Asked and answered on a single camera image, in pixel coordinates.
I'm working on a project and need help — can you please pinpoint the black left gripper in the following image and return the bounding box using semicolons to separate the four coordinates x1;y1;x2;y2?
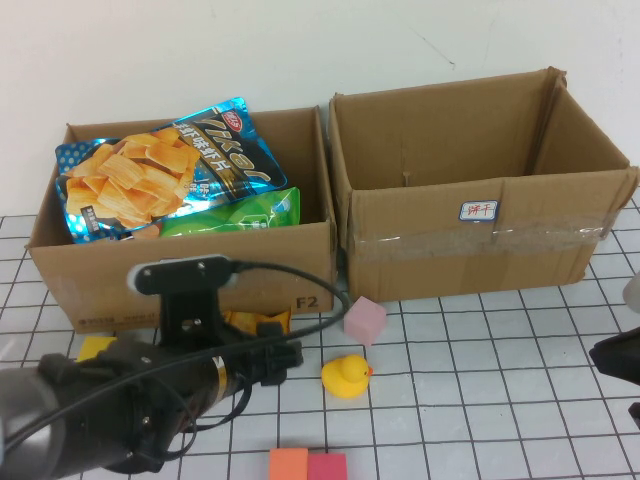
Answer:
224;321;306;396

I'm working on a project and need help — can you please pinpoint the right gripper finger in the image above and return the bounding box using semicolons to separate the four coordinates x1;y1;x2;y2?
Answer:
588;329;640;359
592;355;640;387

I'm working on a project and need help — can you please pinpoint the yellow printed snack packet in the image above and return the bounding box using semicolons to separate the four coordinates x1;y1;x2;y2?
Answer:
222;308;293;337

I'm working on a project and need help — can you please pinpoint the blue shrimp chips bag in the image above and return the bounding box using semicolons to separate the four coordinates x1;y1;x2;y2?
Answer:
53;96;289;245

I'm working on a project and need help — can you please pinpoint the cardboard box with F2 print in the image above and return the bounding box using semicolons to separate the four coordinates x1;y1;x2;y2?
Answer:
25;106;339;335

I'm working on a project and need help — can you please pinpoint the yellow rubber duck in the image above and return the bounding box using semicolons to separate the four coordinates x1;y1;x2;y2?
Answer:
320;353;375;400

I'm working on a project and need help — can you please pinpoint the light pink foam cube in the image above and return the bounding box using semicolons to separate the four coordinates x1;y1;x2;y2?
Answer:
342;295;388;347

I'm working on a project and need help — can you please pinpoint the green potato chips bag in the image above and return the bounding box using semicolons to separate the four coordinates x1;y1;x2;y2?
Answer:
159;187;302;239

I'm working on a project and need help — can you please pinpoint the orange foam cube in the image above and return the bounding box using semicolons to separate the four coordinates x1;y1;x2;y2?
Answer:
268;448;310;480

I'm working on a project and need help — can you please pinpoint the magenta foam cube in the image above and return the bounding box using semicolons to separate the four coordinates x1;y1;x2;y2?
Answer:
307;452;348;480

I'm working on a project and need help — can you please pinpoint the taped cardboard box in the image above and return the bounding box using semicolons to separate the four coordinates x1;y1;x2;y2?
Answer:
328;64;640;304

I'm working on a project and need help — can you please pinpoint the yellow foam cube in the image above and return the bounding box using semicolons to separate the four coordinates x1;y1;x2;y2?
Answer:
75;335;119;362

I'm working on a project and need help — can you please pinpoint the black left camera cable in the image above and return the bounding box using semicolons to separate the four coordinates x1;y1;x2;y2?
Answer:
0;259;350;451

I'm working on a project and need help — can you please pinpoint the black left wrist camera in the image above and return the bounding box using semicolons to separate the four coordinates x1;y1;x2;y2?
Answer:
127;254;239;351

